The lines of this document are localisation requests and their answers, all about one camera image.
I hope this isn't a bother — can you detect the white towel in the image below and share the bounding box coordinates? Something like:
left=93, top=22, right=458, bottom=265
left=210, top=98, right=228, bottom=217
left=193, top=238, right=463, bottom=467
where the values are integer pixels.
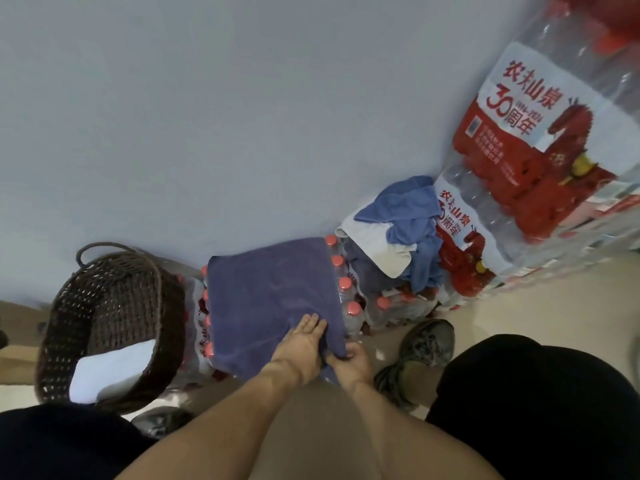
left=69, top=338, right=157, bottom=405

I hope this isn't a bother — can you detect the brown paper bag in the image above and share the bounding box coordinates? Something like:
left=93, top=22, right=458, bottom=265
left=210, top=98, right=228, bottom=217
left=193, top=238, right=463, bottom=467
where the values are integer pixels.
left=0, top=300, right=51, bottom=387

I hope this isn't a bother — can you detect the dark blue towel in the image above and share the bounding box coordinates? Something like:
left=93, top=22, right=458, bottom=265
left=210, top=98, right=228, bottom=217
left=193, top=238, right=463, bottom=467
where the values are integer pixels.
left=205, top=237, right=349, bottom=383

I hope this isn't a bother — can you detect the person's left forearm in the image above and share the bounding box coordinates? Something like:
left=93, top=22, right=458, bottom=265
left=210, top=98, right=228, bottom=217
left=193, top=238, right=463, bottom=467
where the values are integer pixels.
left=115, top=364, right=301, bottom=480

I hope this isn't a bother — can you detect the person's right grey shoe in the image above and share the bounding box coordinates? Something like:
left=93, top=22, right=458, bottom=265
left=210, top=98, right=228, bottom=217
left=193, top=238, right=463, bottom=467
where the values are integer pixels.
left=373, top=319, right=456, bottom=413

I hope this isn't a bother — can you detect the dark brown wicker basket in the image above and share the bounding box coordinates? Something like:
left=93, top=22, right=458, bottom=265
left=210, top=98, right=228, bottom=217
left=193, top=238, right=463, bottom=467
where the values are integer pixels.
left=35, top=242, right=187, bottom=417

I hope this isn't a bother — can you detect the person's right hand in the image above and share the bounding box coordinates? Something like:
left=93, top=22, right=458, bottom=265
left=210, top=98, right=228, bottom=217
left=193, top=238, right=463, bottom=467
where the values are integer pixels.
left=325, top=341, right=375, bottom=394

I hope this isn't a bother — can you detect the person's grey shoe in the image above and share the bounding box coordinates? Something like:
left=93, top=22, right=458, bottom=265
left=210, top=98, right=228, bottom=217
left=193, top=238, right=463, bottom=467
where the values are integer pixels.
left=373, top=319, right=456, bottom=413
left=131, top=407, right=196, bottom=441

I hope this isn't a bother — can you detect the person's left hand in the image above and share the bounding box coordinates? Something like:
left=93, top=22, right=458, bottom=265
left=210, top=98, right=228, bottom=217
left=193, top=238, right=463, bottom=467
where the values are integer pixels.
left=269, top=313, right=329, bottom=388

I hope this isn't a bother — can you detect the cream towel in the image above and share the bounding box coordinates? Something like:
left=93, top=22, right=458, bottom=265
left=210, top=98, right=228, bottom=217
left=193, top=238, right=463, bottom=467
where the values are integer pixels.
left=335, top=207, right=417, bottom=279

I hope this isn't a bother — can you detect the person's right forearm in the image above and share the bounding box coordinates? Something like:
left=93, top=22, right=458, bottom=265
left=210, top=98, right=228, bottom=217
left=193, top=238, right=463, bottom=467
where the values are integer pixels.
left=345, top=379, right=503, bottom=480

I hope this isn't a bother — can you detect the light blue towel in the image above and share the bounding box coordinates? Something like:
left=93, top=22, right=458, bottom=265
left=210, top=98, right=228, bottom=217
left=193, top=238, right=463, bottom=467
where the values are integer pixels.
left=353, top=175, right=446, bottom=295

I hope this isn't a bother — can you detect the person's left grey shoe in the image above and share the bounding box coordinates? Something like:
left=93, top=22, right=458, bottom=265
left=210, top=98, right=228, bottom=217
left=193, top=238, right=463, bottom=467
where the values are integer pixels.
left=131, top=407, right=196, bottom=441

